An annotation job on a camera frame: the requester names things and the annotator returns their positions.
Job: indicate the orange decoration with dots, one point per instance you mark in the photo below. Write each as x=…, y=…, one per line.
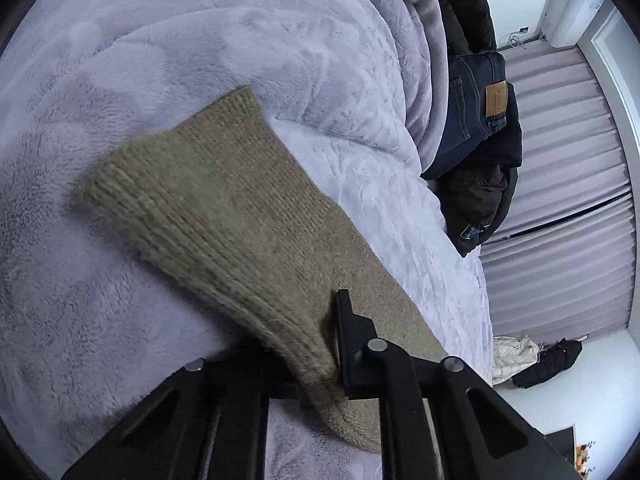
x=585, y=457

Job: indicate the dark blue jeans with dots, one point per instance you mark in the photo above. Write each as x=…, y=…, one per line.
x=467, y=105

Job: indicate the white air conditioner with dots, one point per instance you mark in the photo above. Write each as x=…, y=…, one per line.
x=575, y=7

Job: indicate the wall-mounted television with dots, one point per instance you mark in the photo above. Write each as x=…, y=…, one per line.
x=562, y=442

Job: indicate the black padded jacket with label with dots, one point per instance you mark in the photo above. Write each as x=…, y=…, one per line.
x=480, y=200

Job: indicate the white puffer jacket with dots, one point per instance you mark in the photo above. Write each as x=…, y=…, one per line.
x=512, y=360

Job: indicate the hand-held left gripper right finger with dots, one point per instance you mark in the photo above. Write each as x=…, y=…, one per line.
x=352, y=345

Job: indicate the grey fleece blanket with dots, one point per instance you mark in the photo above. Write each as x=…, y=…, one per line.
x=425, y=35

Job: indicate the black fleece garment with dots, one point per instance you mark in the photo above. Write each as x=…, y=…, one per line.
x=465, y=5

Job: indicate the lavender pleated curtain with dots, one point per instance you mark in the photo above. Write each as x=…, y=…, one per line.
x=560, y=185

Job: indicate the black hanging jacket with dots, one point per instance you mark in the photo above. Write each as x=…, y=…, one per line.
x=550, y=362

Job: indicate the brown knit sweater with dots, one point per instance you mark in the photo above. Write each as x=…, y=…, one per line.
x=225, y=210

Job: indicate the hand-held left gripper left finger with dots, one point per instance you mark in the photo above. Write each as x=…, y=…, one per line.
x=240, y=385

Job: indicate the lavender plush bed blanket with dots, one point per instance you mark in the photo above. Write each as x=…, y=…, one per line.
x=200, y=35

